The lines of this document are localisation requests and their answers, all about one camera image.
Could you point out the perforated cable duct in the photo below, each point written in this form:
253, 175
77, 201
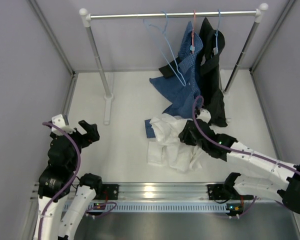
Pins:
164, 207

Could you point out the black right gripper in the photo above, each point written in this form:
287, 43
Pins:
184, 135

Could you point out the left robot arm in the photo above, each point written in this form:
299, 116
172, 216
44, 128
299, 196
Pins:
64, 161

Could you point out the blue checked shirt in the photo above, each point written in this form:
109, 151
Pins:
181, 88

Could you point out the light blue hanger with black shirt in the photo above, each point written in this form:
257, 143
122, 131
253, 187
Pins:
216, 49

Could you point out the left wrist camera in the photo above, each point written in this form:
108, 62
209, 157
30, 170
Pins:
61, 121

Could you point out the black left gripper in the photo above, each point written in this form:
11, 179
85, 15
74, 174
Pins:
91, 136

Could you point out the black shirt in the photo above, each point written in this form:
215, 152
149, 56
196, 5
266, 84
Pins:
207, 74

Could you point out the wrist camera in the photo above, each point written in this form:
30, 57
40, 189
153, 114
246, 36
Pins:
204, 115
61, 121

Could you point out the pink hanger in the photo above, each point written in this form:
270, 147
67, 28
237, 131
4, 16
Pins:
193, 32

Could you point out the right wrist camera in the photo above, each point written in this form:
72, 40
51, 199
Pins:
204, 115

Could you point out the aluminium frame post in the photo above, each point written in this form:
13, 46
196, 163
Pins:
58, 48
288, 6

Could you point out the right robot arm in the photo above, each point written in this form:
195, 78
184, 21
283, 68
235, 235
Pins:
252, 173

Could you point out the white shirt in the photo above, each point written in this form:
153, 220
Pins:
166, 148

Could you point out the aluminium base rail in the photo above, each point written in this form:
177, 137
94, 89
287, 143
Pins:
161, 191

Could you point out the right aluminium frame post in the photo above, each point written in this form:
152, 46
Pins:
288, 6

